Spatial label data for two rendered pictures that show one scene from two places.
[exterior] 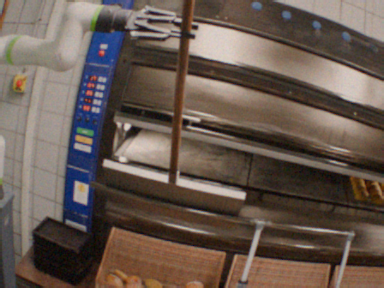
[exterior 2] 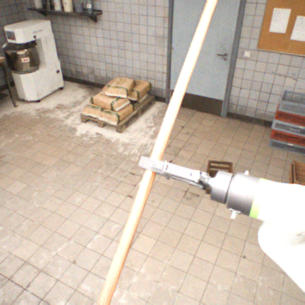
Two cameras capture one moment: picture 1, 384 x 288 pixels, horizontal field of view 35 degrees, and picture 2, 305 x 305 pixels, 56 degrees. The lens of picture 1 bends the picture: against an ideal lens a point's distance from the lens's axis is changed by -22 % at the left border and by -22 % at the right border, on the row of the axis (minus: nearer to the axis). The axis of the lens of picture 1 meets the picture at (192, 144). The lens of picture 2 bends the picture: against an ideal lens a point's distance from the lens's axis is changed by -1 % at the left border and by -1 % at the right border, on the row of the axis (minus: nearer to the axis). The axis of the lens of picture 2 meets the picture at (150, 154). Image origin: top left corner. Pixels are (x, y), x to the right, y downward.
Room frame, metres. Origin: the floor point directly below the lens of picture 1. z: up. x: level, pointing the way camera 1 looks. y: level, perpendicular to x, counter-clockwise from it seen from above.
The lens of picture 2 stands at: (2.52, 0.32, 2.44)
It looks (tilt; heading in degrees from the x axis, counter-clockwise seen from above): 36 degrees down; 204
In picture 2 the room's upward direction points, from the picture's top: straight up
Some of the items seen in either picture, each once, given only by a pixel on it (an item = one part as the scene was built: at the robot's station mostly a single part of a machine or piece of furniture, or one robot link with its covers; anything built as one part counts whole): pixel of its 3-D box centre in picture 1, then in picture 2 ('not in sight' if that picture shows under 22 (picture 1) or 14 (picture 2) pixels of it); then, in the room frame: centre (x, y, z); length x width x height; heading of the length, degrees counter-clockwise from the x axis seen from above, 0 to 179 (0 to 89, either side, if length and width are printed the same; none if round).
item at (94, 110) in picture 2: not in sight; (100, 105); (-1.16, -2.23, 0.22); 0.62 x 0.36 x 0.15; 2
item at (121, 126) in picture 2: not in sight; (119, 108); (-1.45, -2.03, 0.07); 1.20 x 0.80 x 0.14; 176
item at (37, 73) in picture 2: not in sight; (31, 62); (-1.44, -3.83, 0.66); 0.92 x 0.59 x 1.32; 176
